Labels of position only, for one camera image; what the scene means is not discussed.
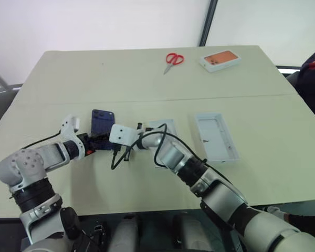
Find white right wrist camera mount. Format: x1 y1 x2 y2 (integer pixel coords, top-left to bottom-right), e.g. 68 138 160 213
109 124 139 146

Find red-handled scissors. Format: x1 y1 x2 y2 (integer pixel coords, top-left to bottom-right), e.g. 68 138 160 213
163 52 185 75

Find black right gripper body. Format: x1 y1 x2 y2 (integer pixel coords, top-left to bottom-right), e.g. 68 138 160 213
108 141 122 153

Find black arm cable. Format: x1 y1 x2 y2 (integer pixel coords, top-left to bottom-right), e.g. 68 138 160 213
20 128 65 151
110 123 242 195

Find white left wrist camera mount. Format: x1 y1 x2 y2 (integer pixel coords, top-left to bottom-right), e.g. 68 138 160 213
59 114 91 160

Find dark flat ledge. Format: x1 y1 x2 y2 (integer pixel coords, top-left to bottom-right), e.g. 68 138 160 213
275 65 303 77

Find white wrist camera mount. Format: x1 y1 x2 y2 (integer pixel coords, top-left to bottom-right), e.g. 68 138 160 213
59 114 91 160
109 124 139 146

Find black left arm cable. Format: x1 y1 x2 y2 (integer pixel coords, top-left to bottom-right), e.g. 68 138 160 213
20 128 65 151

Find dark blue smartphone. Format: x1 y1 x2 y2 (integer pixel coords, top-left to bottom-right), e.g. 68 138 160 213
90 109 117 152

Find dark window frame pole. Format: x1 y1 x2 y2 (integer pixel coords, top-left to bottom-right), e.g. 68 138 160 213
198 0 218 47

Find person in dark clothes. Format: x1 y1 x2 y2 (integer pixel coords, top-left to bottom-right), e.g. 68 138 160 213
285 44 315 127

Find white gloved hand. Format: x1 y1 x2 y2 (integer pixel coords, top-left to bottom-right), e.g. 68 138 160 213
264 206 291 221

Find white phone box lid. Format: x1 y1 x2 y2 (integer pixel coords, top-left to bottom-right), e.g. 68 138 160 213
195 112 240 163

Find white box with orange phone print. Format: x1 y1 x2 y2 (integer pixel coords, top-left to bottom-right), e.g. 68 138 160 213
198 49 243 74

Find dark rounded robot leg shape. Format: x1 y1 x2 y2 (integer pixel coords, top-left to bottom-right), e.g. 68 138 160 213
112 214 145 252
172 212 215 252

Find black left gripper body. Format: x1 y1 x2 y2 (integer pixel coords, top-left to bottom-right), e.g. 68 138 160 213
80 132 97 156

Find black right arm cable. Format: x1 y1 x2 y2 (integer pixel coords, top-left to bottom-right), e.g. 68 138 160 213
110 123 242 195

